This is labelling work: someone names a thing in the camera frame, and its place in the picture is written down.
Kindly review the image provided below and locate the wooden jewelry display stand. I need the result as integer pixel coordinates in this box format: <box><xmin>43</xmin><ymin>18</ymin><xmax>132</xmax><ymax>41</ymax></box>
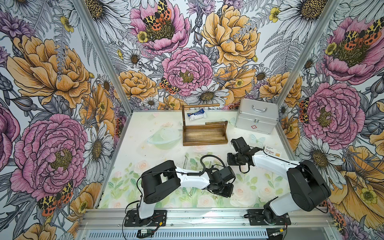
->
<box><xmin>181</xmin><ymin>104</ymin><xmax>228</xmax><ymax>146</ymax></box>

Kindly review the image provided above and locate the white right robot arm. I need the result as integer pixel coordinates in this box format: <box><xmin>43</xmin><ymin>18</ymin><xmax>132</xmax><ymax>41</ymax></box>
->
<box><xmin>227</xmin><ymin>137</ymin><xmax>331</xmax><ymax>225</ymax></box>

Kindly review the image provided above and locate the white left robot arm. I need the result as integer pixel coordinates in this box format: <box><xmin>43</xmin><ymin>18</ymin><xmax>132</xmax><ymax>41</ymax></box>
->
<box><xmin>138</xmin><ymin>160</ymin><xmax>236</xmax><ymax>220</ymax></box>

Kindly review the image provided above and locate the red white bandage box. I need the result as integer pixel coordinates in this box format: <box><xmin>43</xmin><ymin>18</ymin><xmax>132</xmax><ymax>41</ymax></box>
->
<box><xmin>264</xmin><ymin>146</ymin><xmax>282</xmax><ymax>157</ymax></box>

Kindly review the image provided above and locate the silver aluminium first aid case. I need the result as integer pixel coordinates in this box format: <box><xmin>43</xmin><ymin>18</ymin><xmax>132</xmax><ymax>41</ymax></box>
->
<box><xmin>235</xmin><ymin>98</ymin><xmax>279</xmax><ymax>135</ymax></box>

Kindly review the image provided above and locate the white blue toothpaste tube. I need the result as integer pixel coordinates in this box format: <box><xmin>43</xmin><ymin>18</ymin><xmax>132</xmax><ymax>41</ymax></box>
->
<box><xmin>187</xmin><ymin>109</ymin><xmax>207</xmax><ymax>121</ymax></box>

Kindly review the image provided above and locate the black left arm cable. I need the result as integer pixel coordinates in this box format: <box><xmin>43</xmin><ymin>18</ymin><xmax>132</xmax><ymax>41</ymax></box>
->
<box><xmin>185</xmin><ymin>154</ymin><xmax>226</xmax><ymax>178</ymax></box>

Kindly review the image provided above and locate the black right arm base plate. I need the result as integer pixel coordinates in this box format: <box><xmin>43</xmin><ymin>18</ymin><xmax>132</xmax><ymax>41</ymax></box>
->
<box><xmin>243</xmin><ymin>197</ymin><xmax>292</xmax><ymax>226</ymax></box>

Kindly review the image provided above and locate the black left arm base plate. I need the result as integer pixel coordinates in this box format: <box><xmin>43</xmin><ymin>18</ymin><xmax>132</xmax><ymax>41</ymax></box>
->
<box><xmin>123</xmin><ymin>209</ymin><xmax>168</xmax><ymax>228</ymax></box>

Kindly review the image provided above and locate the aluminium front rail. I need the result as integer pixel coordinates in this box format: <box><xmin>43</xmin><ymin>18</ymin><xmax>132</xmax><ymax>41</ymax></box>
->
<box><xmin>79</xmin><ymin>207</ymin><xmax>335</xmax><ymax>230</ymax></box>

